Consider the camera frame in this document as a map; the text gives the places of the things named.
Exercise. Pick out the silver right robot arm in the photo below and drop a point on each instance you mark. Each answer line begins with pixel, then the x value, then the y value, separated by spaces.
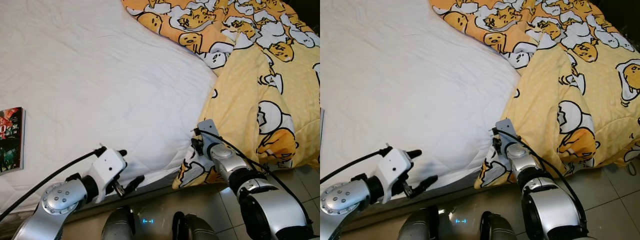
pixel 265 200
pixel 550 205

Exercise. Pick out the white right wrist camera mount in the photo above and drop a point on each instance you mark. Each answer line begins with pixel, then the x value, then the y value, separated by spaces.
pixel 207 132
pixel 506 132

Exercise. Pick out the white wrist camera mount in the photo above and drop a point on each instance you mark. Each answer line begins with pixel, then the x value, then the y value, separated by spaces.
pixel 107 167
pixel 395 167
pixel 506 132
pixel 207 132

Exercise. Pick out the yellow cartoon print blanket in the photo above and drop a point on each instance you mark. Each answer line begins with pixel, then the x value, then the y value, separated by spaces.
pixel 250 100
pixel 550 100

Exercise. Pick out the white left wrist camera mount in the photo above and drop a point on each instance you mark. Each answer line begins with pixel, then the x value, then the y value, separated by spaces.
pixel 395 167
pixel 107 167

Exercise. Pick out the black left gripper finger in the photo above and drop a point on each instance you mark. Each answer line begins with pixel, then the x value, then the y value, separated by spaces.
pixel 414 153
pixel 426 184
pixel 122 152
pixel 135 184

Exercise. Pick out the dark grey left robot leg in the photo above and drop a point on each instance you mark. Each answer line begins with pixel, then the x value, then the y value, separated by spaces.
pixel 420 225
pixel 117 225

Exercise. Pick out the dark grey robot leg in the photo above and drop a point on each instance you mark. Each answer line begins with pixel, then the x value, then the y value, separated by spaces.
pixel 117 225
pixel 497 230
pixel 195 230
pixel 420 225

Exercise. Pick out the dark grey right robot leg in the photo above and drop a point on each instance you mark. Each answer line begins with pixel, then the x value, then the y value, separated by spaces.
pixel 497 230
pixel 195 230

